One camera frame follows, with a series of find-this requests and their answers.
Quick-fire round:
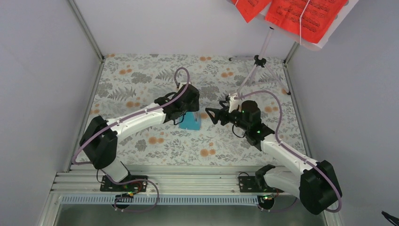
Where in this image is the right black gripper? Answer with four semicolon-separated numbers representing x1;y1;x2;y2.
205;101;249;131

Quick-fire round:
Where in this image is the red sheet music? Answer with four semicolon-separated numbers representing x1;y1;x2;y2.
231;0;271;23
265;0;347;43

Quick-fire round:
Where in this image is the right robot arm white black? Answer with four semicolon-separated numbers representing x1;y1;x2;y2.
205;100;342;215

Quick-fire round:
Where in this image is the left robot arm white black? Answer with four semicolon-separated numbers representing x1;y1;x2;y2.
79;84;200;191

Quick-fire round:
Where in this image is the floral table mat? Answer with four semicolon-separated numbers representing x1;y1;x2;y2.
81;53;309;167

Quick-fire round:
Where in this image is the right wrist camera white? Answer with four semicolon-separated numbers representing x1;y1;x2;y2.
227;93;239;113

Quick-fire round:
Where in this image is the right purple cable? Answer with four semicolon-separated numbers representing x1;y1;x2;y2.
233;90;343;213

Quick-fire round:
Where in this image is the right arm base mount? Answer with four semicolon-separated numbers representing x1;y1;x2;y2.
238;164;280;212

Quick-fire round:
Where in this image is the aluminium rail base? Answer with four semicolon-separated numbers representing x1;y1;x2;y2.
39;166;343;226

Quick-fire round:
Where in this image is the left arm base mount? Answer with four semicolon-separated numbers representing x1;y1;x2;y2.
97;175;148;209

